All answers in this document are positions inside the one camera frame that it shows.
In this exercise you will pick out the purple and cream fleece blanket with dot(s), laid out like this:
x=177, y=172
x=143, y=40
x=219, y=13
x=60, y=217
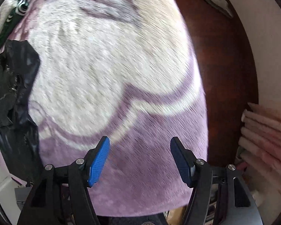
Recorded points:
x=112, y=79

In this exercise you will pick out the white cloth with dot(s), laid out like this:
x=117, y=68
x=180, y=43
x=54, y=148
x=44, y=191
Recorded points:
x=0, y=16

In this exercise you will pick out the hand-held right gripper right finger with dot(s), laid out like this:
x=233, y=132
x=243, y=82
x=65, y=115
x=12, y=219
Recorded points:
x=182, y=163

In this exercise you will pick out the black jacket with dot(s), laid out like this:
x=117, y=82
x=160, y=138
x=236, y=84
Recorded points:
x=14, y=93

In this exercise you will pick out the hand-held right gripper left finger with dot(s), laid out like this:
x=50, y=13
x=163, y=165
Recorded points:
x=98, y=161

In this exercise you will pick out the grey box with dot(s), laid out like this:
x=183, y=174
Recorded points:
x=22, y=196

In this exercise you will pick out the green and white garment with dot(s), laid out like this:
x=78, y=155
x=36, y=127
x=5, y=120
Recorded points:
x=11, y=11

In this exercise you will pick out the stack of folded pink towels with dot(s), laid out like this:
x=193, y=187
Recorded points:
x=264, y=136

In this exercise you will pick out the dark wooden headboard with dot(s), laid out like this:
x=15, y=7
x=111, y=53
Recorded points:
x=224, y=70

